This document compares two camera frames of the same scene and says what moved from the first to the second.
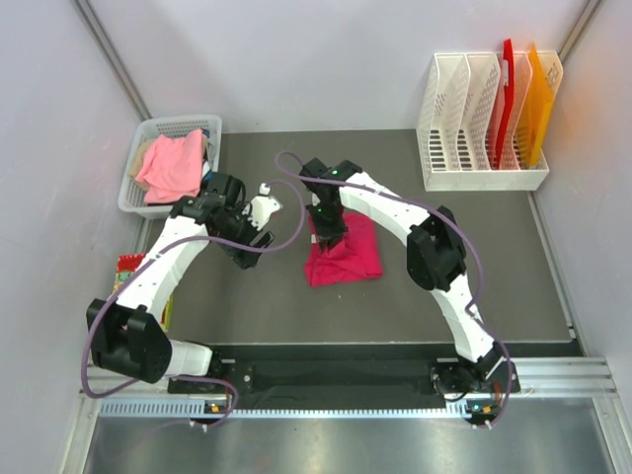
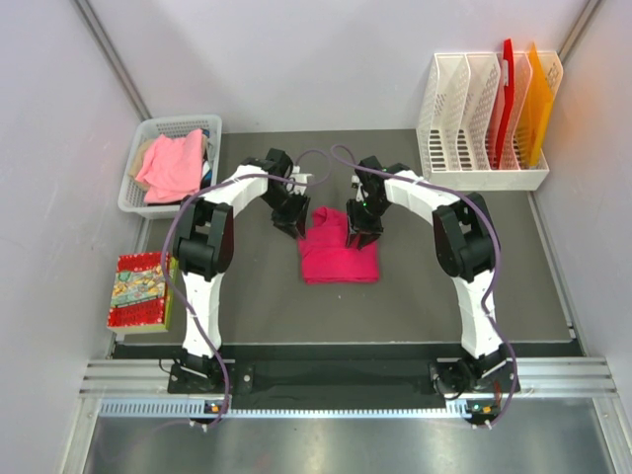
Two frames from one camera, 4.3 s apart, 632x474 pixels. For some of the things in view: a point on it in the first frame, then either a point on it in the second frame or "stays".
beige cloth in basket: (136, 164) stays
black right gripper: (328, 238) to (356, 226)
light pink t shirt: (172, 167) stays
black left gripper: (243, 258) to (293, 222)
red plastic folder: (509, 100) stays
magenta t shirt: (356, 257) stays
